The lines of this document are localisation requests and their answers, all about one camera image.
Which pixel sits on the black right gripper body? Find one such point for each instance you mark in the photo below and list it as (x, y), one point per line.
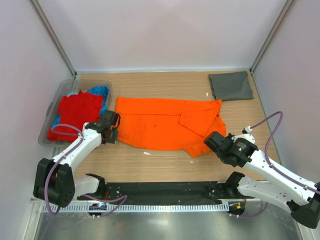
(221, 156)

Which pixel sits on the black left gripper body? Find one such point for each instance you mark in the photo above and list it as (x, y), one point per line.
(113, 136)

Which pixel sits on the orange t shirt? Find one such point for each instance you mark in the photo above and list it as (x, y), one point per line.
(169, 124)

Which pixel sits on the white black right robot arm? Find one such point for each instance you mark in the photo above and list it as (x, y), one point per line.
(294, 194)

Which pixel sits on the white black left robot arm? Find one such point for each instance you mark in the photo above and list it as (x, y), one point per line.
(54, 179)

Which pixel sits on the red t shirt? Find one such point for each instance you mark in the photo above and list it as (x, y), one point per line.
(62, 133)

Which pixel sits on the clear plastic bin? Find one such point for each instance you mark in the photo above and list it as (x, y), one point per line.
(65, 88)

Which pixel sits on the folded grey t shirt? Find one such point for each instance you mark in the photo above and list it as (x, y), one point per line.
(232, 86)

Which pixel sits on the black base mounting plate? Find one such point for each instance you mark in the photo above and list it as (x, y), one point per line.
(194, 193)

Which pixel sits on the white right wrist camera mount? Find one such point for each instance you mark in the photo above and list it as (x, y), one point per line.
(247, 131)

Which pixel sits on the white slotted cable duct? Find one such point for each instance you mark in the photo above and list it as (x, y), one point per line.
(95, 207)

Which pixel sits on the left aluminium frame post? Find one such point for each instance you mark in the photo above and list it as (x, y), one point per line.
(53, 37)

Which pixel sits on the aluminium frame post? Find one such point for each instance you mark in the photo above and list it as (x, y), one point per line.
(284, 12)
(53, 37)

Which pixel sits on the right aluminium frame post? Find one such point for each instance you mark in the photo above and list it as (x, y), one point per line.
(284, 12)

